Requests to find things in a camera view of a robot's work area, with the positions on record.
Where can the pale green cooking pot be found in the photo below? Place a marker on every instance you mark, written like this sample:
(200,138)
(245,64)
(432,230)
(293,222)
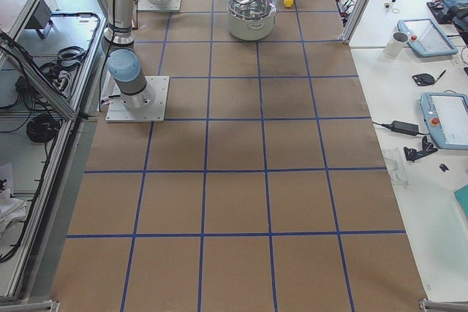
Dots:
(251,22)

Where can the white mug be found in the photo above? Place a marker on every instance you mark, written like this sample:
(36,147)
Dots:
(396,43)

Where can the far blue teach pendant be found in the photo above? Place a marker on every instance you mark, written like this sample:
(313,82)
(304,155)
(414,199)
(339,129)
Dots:
(430,38)

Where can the blue teach pendant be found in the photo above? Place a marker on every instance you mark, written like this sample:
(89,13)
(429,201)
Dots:
(430,38)
(445,115)

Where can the black pen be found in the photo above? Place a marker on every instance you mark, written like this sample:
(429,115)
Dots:
(441,74)

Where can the black power brick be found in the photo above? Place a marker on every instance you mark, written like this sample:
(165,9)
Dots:
(405,128)

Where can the brown paper table cover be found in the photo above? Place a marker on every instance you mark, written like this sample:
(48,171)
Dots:
(263,190)

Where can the near blue teach pendant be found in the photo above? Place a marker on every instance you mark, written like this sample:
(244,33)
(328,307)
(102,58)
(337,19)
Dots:
(445,115)

